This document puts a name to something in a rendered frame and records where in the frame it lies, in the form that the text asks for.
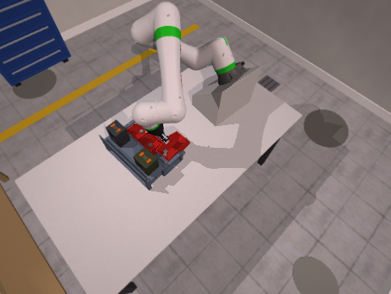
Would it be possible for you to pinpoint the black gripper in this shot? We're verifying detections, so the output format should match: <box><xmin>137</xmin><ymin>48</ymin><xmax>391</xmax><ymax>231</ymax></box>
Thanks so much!
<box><xmin>154</xmin><ymin>127</ymin><xmax>169</xmax><ymax>144</ymax></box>

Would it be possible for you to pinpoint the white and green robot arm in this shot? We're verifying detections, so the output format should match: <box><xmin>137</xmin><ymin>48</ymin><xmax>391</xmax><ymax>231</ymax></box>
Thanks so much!
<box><xmin>131</xmin><ymin>2</ymin><xmax>246</xmax><ymax>135</ymax></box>

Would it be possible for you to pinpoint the red bin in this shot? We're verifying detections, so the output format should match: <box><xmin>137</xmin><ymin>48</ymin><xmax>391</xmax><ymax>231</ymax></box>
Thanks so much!
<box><xmin>138</xmin><ymin>134</ymin><xmax>162</xmax><ymax>155</ymax></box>
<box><xmin>127</xmin><ymin>124</ymin><xmax>149</xmax><ymax>141</ymax></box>
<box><xmin>156</xmin><ymin>132</ymin><xmax>189</xmax><ymax>161</ymax></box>

